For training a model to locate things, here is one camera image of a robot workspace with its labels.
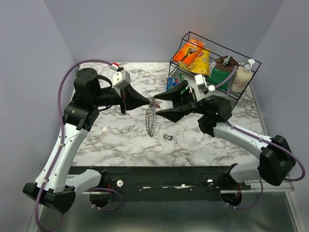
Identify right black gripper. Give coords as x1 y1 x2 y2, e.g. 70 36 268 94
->
153 79 209 124

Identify orange razor box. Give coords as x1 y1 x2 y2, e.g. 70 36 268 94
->
173 39 205 67

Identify blue green small box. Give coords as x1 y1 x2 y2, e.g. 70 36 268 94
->
166 77 181 91

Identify aluminium extrusion rail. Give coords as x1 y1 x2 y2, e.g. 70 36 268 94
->
77 178 295 194

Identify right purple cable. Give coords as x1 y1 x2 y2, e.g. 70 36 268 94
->
209 66 306 210

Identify silver keyring chain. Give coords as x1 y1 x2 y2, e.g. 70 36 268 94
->
144 97 161 138

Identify green brown paper bag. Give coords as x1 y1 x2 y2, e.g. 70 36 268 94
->
207 56 239 85

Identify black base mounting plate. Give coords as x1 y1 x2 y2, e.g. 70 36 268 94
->
67 163 252 203

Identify black wire shelf rack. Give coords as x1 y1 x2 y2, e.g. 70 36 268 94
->
168 31 262 107

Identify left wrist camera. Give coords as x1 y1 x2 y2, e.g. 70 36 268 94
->
112 70 131 90

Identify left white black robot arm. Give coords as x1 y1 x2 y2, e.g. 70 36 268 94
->
23 68 150 214

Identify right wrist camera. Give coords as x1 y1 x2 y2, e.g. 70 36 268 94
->
192 74 215 102

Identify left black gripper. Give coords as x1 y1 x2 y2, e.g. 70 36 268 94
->
92 83 150 114

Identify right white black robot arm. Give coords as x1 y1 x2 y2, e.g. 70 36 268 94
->
154 80 296 189

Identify purple cable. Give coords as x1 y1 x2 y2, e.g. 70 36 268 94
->
209 66 306 210
34 58 124 230

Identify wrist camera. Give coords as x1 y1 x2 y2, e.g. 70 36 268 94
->
192 74 215 102
112 70 131 90

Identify cream pump lotion bottle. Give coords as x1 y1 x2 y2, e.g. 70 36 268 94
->
231 59 255 93

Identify small silver key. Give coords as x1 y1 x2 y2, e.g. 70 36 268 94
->
163 134 173 141

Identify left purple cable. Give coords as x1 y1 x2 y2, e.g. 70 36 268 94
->
34 58 124 230

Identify yellow chips bag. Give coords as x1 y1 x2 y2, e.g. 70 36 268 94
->
179 49 211 75

